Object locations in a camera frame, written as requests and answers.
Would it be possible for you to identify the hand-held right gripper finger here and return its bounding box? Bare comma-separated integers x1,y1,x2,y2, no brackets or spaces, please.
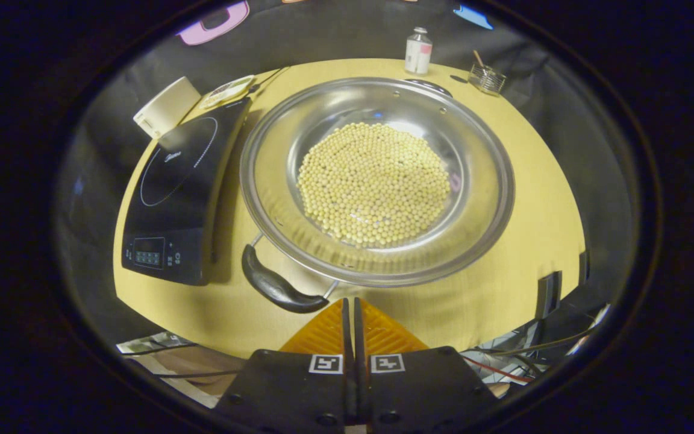
354,297,498,434
214,297,357,434

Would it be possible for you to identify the steel pot with black handles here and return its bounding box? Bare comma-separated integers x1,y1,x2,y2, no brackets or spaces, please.
240,77,515,314

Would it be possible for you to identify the black induction cooktop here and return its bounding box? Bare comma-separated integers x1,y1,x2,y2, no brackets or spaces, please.
121,96,252,286

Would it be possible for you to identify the person's beige trouser leg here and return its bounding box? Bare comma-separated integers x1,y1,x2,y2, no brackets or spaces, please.
142,347,245,404

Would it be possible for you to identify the pile of yellow soybeans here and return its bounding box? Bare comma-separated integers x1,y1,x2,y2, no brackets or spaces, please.
296,122,451,249

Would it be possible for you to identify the white divided bean dish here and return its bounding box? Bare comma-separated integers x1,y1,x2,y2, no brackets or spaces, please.
199,74,256,109

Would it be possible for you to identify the small white bottle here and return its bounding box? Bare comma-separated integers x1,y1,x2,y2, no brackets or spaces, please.
405,27,433,75

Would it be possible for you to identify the white toaster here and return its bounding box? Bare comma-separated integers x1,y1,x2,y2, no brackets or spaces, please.
133,77,202,139

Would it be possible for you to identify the thin red cable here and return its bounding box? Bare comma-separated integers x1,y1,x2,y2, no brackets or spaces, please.
461,354,531,383

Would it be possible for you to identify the thin black cable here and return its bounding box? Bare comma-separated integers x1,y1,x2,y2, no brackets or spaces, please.
461,325,598,357

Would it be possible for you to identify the black table bracket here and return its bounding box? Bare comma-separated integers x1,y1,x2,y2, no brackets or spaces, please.
537,271,563,320

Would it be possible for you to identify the black power cable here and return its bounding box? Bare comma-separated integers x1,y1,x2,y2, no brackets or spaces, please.
249,66,290,94

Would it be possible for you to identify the wire mesh basket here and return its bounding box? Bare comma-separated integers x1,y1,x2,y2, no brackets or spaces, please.
469,63,507,97

